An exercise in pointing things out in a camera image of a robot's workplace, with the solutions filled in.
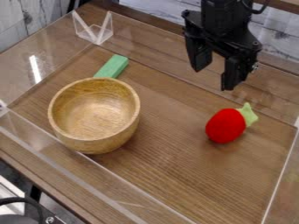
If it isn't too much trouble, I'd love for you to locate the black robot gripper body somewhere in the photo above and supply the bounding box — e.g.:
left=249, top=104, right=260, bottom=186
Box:
left=181, top=0, right=265, bottom=73

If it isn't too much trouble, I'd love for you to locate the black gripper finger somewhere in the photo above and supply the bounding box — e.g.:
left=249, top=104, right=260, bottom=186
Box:
left=221, top=55, right=249, bottom=91
left=185, top=32, right=213, bottom=72

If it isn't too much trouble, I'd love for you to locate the red felt fruit green stem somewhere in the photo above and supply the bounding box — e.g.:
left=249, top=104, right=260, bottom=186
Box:
left=206, top=102, right=260, bottom=144

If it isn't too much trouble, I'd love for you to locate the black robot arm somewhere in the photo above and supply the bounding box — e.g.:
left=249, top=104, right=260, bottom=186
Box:
left=182, top=0, right=270, bottom=91

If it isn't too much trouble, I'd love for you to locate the green rectangular block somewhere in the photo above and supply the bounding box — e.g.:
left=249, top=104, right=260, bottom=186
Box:
left=94, top=54, right=129, bottom=79

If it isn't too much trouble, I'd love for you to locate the light wooden bowl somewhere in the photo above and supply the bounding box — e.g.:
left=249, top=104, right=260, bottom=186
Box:
left=49, top=78, right=141, bottom=154

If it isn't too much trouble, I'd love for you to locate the clear acrylic corner bracket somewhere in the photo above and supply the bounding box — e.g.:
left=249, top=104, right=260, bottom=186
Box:
left=71, top=11, right=114, bottom=46

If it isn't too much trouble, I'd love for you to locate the black metal table leg bracket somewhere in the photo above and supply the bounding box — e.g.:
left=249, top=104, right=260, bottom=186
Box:
left=25, top=185, right=67, bottom=224

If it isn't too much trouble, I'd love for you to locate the black cable under table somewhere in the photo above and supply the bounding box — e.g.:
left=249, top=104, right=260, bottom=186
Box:
left=0, top=197, right=45, bottom=224

